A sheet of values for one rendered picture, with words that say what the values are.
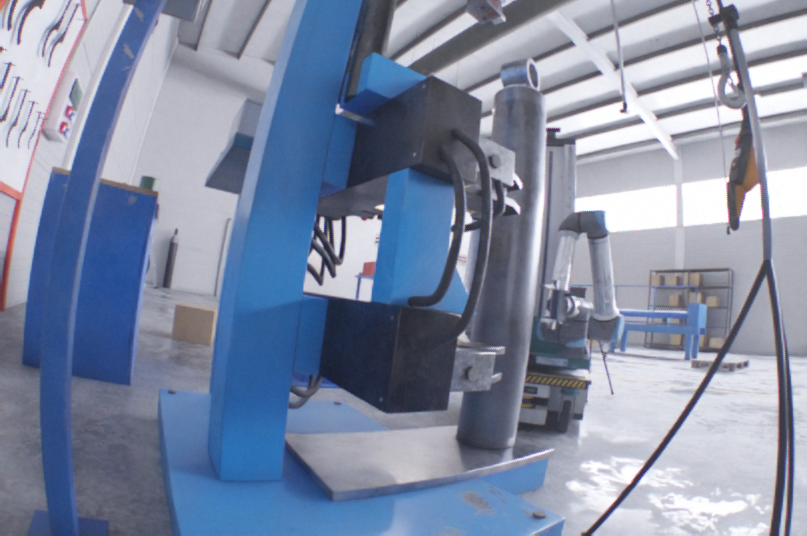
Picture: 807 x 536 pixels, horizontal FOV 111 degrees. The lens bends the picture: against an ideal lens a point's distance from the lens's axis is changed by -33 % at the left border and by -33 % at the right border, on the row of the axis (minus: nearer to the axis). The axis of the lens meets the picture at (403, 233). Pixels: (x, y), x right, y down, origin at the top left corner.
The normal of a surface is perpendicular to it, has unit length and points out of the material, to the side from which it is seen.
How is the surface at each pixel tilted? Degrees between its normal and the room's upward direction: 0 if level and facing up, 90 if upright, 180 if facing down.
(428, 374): 90
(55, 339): 90
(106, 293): 90
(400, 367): 90
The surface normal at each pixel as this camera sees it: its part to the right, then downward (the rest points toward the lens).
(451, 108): 0.55, -0.07
